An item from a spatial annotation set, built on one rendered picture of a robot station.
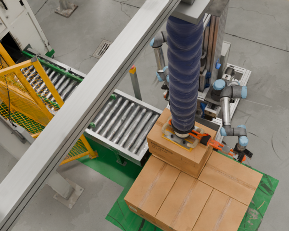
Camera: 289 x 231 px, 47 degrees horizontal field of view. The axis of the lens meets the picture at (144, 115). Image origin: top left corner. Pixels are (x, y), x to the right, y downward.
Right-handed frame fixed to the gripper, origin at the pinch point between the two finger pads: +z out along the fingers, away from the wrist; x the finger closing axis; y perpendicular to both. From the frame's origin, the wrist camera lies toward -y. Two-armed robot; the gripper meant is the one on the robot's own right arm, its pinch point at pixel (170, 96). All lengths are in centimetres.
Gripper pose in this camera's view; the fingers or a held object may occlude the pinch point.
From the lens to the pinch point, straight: 350.6
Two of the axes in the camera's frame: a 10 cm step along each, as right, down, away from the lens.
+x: 5.3, -7.7, 3.6
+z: 1.1, 4.8, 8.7
